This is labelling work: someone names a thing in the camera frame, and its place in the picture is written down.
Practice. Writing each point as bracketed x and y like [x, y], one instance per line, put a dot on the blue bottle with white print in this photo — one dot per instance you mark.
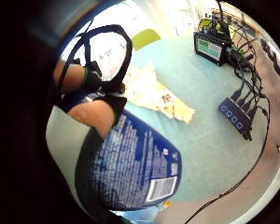
[130, 165]

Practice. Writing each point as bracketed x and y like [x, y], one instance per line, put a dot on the crumpled yellow cloth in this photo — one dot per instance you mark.
[152, 93]

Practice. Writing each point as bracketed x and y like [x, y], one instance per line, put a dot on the green chair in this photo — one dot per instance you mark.
[145, 38]

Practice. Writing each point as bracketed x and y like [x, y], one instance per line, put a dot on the small black monitor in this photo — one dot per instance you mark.
[210, 48]

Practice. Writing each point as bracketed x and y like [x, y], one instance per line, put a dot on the dark blue USB hub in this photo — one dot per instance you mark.
[235, 116]

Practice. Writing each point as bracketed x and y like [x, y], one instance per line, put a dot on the yellow-green electronics box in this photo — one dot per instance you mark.
[213, 25]

